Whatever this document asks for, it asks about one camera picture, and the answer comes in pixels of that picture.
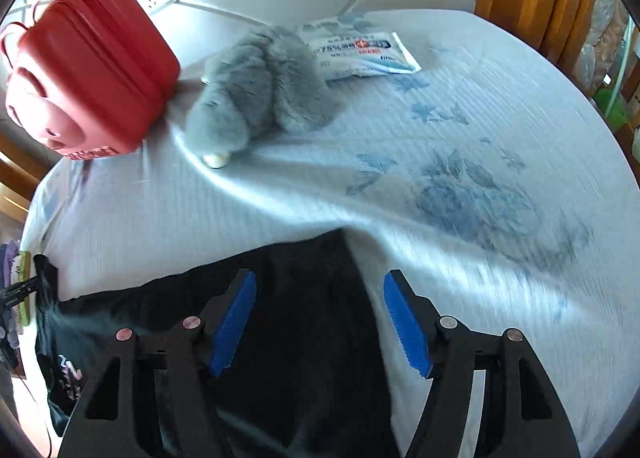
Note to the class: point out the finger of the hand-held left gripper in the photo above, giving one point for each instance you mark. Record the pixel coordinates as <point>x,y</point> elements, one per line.
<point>20,288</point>

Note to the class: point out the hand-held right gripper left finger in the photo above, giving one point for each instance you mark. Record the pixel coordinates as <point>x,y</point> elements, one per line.
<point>234,323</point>

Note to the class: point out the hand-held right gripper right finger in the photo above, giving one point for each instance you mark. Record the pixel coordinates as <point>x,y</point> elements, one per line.
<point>406,325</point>

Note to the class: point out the black printed garment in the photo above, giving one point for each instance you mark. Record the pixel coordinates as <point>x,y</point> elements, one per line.
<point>310,353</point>

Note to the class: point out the floral white bed sheet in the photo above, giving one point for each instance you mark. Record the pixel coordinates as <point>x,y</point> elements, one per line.
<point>400,188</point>

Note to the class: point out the red hard case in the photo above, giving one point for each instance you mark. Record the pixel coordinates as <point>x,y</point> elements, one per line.
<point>90,67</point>

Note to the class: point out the grey plush toy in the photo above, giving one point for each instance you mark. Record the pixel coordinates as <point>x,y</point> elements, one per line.
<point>262,87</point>

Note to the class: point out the white wet wipes packet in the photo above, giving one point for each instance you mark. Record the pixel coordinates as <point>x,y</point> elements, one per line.
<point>357,52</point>

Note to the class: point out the green bottle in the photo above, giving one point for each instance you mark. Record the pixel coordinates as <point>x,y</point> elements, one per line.
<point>612,105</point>

